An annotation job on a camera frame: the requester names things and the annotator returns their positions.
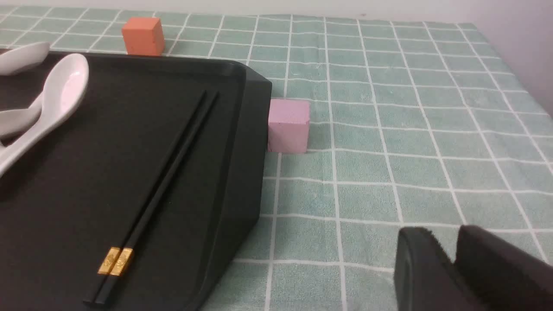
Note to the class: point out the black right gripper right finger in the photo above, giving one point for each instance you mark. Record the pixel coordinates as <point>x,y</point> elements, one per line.
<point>502,276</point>

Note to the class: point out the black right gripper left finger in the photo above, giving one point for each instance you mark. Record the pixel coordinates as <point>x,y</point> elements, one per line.
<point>424,276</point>

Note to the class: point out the black chopstick gold band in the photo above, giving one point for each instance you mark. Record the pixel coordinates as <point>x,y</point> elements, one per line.
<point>173,177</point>
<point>160,172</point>

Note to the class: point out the green checkered tablecloth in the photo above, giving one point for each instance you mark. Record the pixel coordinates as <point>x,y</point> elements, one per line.
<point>411,124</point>

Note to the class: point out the pink cube block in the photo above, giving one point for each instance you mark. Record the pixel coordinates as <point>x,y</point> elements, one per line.
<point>288,126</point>

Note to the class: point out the black plastic tray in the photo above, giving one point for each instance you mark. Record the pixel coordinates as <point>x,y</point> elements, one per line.
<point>141,199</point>

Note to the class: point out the orange cube block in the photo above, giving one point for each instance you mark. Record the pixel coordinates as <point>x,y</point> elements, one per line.
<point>143,36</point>

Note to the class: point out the white ceramic soup spoon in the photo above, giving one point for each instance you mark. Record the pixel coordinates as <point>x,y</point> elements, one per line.
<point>23,58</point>
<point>63,90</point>
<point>16,121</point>

